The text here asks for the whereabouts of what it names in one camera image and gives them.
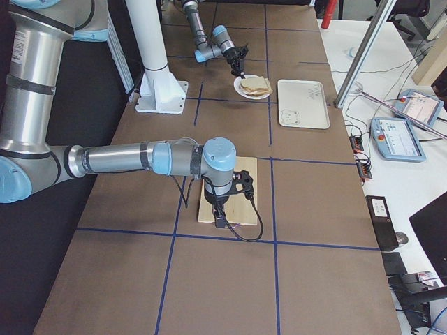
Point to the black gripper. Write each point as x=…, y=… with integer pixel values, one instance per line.
x=215, y=200
x=232, y=58

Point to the white round plate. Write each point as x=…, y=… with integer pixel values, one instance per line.
x=238, y=88

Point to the brown bread slice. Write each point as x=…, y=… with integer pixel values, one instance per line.
x=253, y=84

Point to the bread slice on plate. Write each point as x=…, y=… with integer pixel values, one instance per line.
x=260, y=93

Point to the wooden cutting board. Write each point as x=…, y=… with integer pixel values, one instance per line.
x=238, y=209

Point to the cream bear tray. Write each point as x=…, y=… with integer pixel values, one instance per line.
x=302, y=104

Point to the red cylinder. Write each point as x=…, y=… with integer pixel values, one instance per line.
x=329, y=12

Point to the orange black adapter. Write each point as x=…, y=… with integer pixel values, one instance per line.
x=356, y=143
x=364, y=169

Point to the black box with label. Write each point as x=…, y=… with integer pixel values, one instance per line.
x=381, y=222

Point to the near teach pendant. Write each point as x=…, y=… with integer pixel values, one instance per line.
x=396, y=140

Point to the teach pendant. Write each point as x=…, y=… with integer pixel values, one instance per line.
x=420, y=106
x=396, y=140

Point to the far teach pendant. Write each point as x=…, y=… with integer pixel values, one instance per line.
x=420, y=106

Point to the black monitor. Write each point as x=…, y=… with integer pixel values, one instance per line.
x=429, y=225

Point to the white pedestal column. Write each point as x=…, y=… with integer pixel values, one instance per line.
x=160, y=91

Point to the aluminium frame post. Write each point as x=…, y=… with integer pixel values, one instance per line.
x=380, y=17

